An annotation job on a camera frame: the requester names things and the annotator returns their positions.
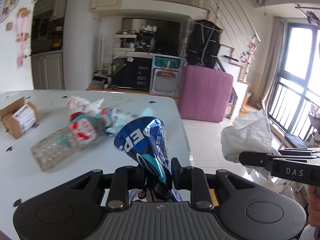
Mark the black hanging jacket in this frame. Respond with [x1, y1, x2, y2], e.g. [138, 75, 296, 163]
[187, 20, 222, 69]

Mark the clear plastic water bottle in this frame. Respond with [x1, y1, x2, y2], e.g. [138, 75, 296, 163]
[30, 112, 105, 172]

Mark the crushed blue Pepsi can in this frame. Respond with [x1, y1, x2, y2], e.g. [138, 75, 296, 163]
[114, 116, 182, 202]

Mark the teal snack wrapper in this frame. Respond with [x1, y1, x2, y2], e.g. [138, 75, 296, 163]
[94, 107, 154, 137]

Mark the balcony window railing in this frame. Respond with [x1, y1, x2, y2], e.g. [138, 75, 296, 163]
[267, 23, 319, 140]

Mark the white red plastic bag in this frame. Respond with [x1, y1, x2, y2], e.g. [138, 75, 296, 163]
[67, 96, 104, 118]

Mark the tall kitchen cabinet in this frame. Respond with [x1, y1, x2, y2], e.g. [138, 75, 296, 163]
[31, 0, 68, 89]

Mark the white tissue paper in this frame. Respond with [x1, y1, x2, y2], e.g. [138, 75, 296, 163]
[221, 109, 279, 163]

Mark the black letter board sign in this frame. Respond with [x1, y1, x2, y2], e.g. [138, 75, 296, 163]
[111, 56, 152, 91]

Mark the small cardboard box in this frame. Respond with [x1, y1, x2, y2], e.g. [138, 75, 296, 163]
[1, 97, 39, 139]

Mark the toy oven cardboard box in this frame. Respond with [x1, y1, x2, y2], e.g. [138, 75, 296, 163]
[149, 54, 182, 96]

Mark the right hand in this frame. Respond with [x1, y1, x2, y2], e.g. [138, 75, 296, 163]
[308, 185, 320, 227]

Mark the low wooden tv bench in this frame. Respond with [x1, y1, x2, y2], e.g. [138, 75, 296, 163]
[86, 87, 179, 100]

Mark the pink covered cabinet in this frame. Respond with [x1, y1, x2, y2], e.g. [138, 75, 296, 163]
[177, 65, 233, 122]

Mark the beige curtain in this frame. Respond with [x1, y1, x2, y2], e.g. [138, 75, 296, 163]
[258, 17, 285, 109]

